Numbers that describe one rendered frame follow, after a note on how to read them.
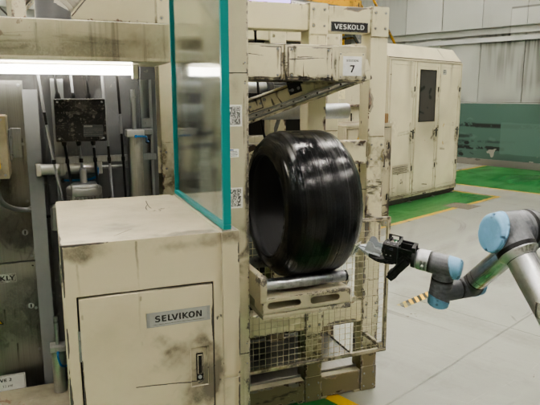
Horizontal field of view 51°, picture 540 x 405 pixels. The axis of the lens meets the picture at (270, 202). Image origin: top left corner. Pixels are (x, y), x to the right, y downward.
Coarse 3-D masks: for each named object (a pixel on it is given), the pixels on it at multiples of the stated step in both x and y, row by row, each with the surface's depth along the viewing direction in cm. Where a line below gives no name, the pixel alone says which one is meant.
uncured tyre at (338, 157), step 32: (256, 160) 223; (288, 160) 197; (320, 160) 198; (352, 160) 206; (256, 192) 241; (288, 192) 194; (320, 192) 194; (352, 192) 198; (256, 224) 239; (288, 224) 196; (320, 224) 194; (352, 224) 199; (288, 256) 201; (320, 256) 202
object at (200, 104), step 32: (192, 0) 147; (224, 0) 123; (192, 32) 150; (224, 32) 124; (192, 64) 152; (224, 64) 126; (192, 96) 154; (224, 96) 127; (192, 128) 157; (224, 128) 128; (192, 160) 159; (224, 160) 129; (192, 192) 162; (224, 192) 131; (224, 224) 132
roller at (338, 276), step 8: (320, 272) 214; (328, 272) 214; (336, 272) 215; (344, 272) 216; (272, 280) 206; (280, 280) 206; (288, 280) 207; (296, 280) 208; (304, 280) 209; (312, 280) 210; (320, 280) 212; (328, 280) 213; (336, 280) 215; (344, 280) 216; (272, 288) 205; (280, 288) 207
